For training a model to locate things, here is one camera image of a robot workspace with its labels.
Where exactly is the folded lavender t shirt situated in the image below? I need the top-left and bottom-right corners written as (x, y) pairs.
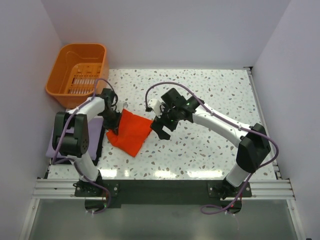
top-left (45, 117), bottom-right (105, 161)

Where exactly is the orange t shirt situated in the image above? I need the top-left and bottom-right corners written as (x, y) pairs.
top-left (106, 109), bottom-right (152, 157)

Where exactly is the aluminium front rail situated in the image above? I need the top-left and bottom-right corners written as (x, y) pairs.
top-left (31, 179), bottom-right (295, 200)

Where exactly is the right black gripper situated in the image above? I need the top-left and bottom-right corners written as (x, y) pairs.
top-left (150, 102), bottom-right (180, 141)

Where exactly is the orange plastic basket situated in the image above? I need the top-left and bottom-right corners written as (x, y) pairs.
top-left (45, 43), bottom-right (110, 109)

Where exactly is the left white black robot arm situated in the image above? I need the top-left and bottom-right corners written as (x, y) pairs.
top-left (51, 88), bottom-right (122, 198)

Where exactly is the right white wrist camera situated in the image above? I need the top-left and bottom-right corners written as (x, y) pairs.
top-left (147, 98), bottom-right (161, 114)

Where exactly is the aluminium table edge rail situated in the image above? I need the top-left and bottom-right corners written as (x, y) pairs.
top-left (244, 67), bottom-right (283, 180)

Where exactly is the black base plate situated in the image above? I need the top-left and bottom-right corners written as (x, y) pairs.
top-left (73, 179), bottom-right (253, 214)

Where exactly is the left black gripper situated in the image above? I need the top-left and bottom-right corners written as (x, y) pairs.
top-left (99, 109), bottom-right (122, 136)

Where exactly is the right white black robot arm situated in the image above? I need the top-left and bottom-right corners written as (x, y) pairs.
top-left (146, 88), bottom-right (271, 199)

